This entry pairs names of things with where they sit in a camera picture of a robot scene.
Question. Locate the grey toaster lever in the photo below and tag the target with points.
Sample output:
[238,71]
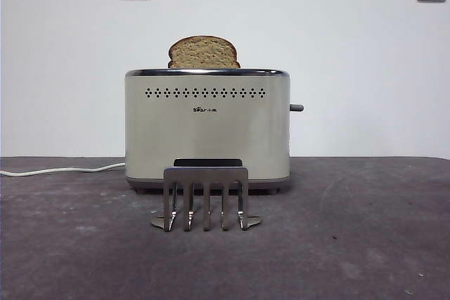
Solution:
[297,107]

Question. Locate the brown bread slice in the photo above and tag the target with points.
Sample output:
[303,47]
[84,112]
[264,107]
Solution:
[204,52]

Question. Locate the cream two-slot toaster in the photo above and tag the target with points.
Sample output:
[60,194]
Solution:
[207,131]

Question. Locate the shiny metal toast rack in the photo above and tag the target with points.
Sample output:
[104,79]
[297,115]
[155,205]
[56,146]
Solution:
[205,175]

